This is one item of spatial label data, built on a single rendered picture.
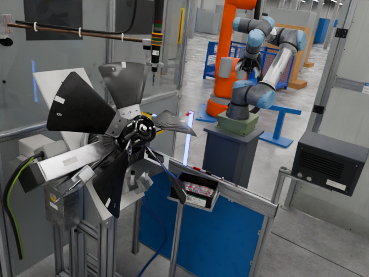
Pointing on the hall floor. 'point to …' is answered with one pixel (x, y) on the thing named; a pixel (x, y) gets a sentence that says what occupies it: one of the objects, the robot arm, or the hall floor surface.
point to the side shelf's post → (58, 249)
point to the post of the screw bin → (176, 239)
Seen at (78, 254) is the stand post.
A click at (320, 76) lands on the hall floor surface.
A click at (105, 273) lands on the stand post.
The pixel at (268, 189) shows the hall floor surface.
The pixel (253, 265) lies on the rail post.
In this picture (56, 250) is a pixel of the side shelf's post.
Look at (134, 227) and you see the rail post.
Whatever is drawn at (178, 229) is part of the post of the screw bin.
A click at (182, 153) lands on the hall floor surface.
